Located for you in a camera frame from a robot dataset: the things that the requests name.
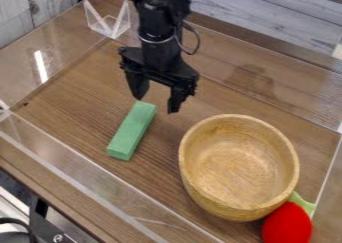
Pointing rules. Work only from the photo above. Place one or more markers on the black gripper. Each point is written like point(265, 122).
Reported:
point(156, 62)

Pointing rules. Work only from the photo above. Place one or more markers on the green rectangular block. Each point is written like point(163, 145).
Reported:
point(131, 130)

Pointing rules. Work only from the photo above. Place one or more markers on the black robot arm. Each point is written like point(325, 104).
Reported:
point(166, 36)

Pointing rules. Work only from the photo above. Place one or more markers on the brown wooden bowl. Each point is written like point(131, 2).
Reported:
point(239, 166)

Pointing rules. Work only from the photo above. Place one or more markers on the red plush strawberry toy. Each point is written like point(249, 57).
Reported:
point(289, 224)

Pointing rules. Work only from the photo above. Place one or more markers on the clear acrylic front wall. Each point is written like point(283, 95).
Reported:
point(106, 205)

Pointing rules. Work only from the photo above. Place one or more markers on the black table frame bracket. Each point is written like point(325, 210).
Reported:
point(46, 231)

